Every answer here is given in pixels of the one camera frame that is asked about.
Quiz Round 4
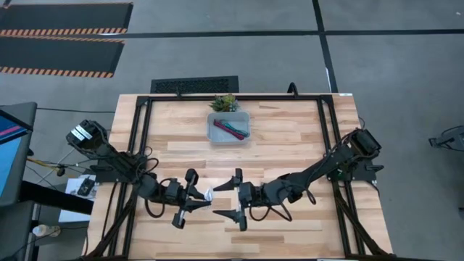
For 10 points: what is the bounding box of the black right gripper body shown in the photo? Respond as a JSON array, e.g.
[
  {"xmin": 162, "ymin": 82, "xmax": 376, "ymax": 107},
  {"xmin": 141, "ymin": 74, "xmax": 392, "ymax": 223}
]
[{"xmin": 233, "ymin": 167, "xmax": 262, "ymax": 233}]

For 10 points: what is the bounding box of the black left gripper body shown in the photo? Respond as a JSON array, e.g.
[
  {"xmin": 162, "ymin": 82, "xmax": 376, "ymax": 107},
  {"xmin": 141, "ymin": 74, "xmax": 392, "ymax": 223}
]
[{"xmin": 165, "ymin": 168, "xmax": 199, "ymax": 230}]

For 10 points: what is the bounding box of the teal braided USB-C cable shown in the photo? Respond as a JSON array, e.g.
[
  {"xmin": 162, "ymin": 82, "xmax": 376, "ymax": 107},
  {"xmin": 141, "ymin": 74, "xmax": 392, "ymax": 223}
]
[{"xmin": 219, "ymin": 120, "xmax": 250, "ymax": 138}]

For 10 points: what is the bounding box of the white plastic bin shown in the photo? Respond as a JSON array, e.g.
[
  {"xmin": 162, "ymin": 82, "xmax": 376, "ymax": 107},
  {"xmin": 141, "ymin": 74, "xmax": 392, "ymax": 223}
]
[{"xmin": 206, "ymin": 110, "xmax": 252, "ymax": 146}]

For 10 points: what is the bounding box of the small green succulent plant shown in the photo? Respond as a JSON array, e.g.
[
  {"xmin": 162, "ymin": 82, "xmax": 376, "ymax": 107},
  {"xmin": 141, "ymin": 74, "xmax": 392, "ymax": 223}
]
[{"xmin": 209, "ymin": 93, "xmax": 240, "ymax": 113}]

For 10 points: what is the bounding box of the small black handheld device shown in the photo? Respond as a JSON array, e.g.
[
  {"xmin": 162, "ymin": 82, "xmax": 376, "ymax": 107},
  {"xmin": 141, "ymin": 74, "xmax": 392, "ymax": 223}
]
[{"xmin": 77, "ymin": 176, "xmax": 96, "ymax": 197}]

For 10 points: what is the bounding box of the white paper sheet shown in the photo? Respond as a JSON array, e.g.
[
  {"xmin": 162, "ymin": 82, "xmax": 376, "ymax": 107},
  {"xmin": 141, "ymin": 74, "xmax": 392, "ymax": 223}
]
[{"xmin": 57, "ymin": 174, "xmax": 98, "ymax": 223}]

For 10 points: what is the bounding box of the black floor vent grate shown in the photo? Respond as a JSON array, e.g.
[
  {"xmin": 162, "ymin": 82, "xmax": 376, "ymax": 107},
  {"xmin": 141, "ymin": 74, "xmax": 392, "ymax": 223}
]
[{"xmin": 149, "ymin": 75, "xmax": 240, "ymax": 94}]

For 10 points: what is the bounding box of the black desk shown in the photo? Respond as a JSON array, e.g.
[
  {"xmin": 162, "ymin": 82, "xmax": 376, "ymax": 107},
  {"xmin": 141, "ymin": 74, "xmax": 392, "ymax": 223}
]
[{"xmin": 0, "ymin": 180, "xmax": 94, "ymax": 261}]

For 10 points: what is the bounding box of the clear plastic bottle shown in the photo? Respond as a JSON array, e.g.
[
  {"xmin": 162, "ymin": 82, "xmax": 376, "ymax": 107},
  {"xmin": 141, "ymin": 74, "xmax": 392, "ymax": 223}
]
[{"xmin": 31, "ymin": 223, "xmax": 62, "ymax": 238}]

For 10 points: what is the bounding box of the blue screen monitor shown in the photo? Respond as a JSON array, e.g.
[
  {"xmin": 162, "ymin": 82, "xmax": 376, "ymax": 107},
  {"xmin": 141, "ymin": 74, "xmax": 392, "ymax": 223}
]
[{"xmin": 0, "ymin": 101, "xmax": 38, "ymax": 208}]

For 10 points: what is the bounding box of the black hazard-striped floor mat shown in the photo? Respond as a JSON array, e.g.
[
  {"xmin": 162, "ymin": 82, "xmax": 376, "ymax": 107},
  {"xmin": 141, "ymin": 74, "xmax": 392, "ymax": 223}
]
[
  {"xmin": 0, "ymin": 35, "xmax": 126, "ymax": 79},
  {"xmin": 0, "ymin": 1, "xmax": 134, "ymax": 37}
]

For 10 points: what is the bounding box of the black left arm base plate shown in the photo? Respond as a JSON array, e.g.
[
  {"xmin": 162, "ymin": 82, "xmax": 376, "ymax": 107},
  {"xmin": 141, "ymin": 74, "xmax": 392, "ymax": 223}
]
[{"xmin": 90, "ymin": 154, "xmax": 148, "ymax": 183}]

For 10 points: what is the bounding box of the black aluminium table frame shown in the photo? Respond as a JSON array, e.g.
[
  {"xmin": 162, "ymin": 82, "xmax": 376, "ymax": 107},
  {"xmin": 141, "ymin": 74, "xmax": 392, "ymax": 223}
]
[{"xmin": 85, "ymin": 92, "xmax": 396, "ymax": 260}]

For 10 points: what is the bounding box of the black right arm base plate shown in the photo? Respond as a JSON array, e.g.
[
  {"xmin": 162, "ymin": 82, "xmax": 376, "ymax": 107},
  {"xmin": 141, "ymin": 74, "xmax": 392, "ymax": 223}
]
[{"xmin": 326, "ymin": 152, "xmax": 385, "ymax": 182}]

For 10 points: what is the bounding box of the yellow cable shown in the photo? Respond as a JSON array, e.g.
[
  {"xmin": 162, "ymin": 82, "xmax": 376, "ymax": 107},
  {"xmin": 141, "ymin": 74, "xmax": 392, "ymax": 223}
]
[{"xmin": 27, "ymin": 156, "xmax": 70, "ymax": 171}]

